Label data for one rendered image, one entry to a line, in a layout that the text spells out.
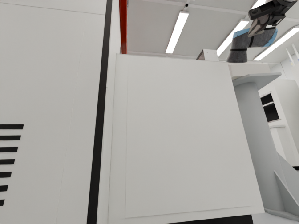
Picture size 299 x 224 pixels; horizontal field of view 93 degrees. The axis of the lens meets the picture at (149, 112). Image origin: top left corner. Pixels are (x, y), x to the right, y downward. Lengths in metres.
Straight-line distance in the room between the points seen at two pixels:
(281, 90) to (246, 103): 3.27
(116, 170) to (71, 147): 0.24
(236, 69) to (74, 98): 1.03
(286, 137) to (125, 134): 3.78
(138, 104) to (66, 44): 0.34
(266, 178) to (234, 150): 0.41
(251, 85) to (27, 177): 1.25
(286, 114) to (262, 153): 3.12
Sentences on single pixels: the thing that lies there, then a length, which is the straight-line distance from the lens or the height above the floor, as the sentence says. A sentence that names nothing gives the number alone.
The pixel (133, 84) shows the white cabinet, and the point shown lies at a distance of 0.69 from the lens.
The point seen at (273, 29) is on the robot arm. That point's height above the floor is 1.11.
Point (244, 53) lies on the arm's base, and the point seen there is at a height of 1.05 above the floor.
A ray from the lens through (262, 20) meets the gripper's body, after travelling 1.01.
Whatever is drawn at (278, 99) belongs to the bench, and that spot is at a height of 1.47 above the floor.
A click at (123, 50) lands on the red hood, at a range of 1.37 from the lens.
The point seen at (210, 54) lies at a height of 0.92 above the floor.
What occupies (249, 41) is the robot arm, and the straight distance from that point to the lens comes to 1.36.
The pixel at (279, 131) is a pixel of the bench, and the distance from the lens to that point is 4.03.
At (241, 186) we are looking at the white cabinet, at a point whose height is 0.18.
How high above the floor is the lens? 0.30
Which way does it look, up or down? 19 degrees up
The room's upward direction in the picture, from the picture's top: 2 degrees counter-clockwise
